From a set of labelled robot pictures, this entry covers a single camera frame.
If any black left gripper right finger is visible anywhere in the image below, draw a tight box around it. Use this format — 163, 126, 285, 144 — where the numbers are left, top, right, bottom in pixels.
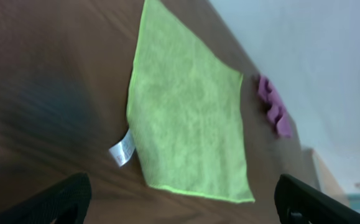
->
274, 174, 360, 224

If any light green microfiber cloth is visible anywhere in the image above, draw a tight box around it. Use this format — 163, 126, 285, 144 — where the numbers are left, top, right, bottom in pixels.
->
126, 1, 254, 203

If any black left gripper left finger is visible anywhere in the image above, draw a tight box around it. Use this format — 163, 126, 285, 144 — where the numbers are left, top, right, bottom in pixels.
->
0, 172, 91, 224

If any crumpled purple cloth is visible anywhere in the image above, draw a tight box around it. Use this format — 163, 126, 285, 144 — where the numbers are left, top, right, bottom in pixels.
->
257, 75, 293, 138

